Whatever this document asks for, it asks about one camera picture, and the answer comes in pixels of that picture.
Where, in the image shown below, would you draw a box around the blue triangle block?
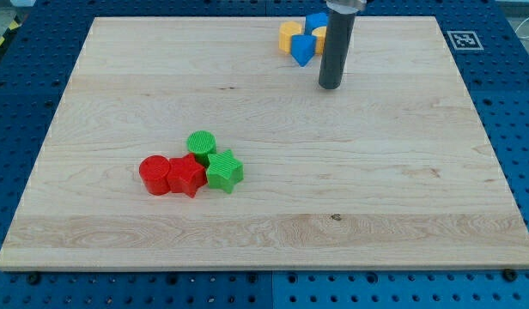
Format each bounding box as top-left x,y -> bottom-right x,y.
290,34 -> 317,67

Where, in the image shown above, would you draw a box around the yellow heart block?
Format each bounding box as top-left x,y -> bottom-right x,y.
311,26 -> 327,55

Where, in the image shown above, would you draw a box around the green star block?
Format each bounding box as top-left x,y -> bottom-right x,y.
206,149 -> 244,194

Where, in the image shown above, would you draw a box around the green cylinder block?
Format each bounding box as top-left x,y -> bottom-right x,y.
186,130 -> 216,167

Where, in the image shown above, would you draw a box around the red star block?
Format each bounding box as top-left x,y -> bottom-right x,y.
167,153 -> 207,197

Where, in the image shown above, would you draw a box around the red cylinder block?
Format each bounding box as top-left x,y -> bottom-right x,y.
139,155 -> 170,196

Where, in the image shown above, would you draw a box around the yellow pentagon block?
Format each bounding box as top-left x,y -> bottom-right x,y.
278,21 -> 303,53

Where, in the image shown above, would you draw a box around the wooden board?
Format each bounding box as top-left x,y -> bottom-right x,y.
0,16 -> 529,272

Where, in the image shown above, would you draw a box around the blue cube block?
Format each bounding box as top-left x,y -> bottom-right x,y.
304,12 -> 328,35

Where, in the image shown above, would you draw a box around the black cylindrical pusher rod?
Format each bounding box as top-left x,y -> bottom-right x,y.
319,9 -> 356,90

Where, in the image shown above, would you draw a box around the white fiducial marker tag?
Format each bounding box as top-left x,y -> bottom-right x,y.
447,30 -> 483,51

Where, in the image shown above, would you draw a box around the silver rod mount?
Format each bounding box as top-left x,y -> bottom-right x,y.
325,0 -> 368,15

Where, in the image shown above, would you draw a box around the white cable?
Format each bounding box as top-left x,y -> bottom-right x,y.
514,11 -> 529,42

